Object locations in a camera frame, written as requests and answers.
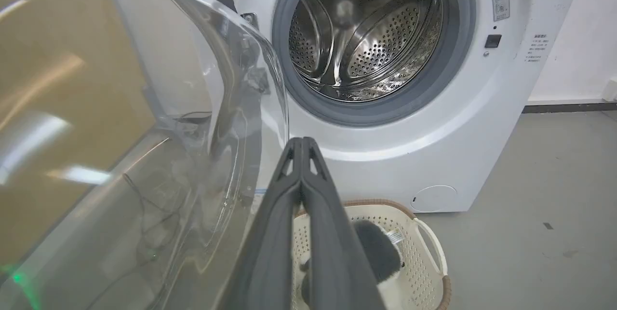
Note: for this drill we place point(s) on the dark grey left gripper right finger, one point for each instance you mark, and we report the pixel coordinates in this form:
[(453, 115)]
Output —
[(337, 257)]

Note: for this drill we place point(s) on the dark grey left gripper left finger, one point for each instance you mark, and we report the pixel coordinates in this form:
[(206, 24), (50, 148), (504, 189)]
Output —
[(270, 257)]

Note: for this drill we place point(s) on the transparent washer door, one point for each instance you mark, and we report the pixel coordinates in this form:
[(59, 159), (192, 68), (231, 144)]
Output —
[(120, 131)]

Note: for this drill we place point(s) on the white front-load washing machine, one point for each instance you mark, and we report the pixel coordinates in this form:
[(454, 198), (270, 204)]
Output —
[(482, 122)]

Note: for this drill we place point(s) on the grey clothing in basket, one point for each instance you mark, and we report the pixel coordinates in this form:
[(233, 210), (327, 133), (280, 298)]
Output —
[(378, 252)]

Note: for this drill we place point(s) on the cream perforated laundry basket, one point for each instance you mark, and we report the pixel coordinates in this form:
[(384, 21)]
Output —
[(424, 262)]

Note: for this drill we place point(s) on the stainless steel washer drum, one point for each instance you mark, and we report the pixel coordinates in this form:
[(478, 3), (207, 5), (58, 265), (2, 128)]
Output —
[(366, 30)]

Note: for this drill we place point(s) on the white wall socket box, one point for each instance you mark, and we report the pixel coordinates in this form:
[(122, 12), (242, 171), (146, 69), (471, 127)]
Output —
[(610, 89)]

